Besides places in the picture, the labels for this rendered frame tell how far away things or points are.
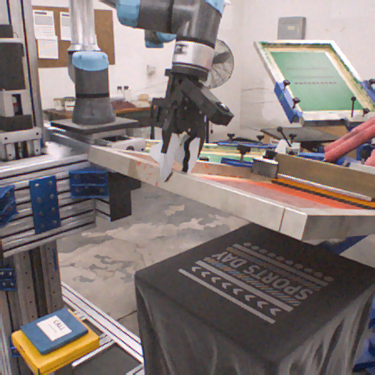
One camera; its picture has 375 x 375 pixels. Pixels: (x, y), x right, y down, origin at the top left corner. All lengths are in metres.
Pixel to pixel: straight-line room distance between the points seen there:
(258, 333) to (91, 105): 0.90
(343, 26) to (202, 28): 5.12
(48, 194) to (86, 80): 0.39
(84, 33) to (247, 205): 1.07
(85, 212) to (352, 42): 4.77
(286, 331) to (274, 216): 0.36
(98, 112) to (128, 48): 3.93
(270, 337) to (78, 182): 0.81
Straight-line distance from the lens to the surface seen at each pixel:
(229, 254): 1.18
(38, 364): 0.86
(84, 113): 1.43
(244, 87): 6.74
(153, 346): 1.17
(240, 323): 0.92
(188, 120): 0.77
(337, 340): 1.09
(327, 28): 5.96
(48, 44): 4.79
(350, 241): 1.48
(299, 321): 0.95
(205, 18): 0.79
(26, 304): 1.64
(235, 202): 0.66
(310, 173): 1.27
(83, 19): 1.57
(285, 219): 0.61
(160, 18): 0.80
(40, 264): 1.61
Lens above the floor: 1.50
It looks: 18 degrees down
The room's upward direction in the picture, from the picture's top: straight up
